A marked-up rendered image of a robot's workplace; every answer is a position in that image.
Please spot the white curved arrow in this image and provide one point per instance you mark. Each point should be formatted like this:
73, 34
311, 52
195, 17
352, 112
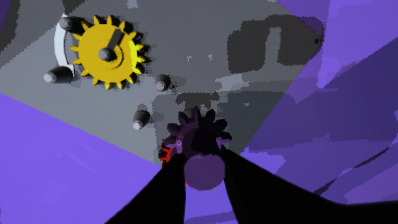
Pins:
59, 45

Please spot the red gear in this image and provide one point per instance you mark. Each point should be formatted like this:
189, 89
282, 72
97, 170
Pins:
165, 155

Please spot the grey flat board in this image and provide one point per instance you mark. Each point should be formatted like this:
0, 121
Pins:
237, 57

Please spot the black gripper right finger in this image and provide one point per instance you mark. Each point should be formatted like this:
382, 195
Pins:
258, 196

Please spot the yellow gear with black stripe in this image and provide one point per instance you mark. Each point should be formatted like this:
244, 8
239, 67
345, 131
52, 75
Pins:
127, 56

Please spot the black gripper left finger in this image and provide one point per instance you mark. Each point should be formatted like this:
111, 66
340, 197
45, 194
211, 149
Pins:
161, 201

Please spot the dark purple gear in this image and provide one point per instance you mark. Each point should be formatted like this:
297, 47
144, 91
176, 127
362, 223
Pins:
200, 140

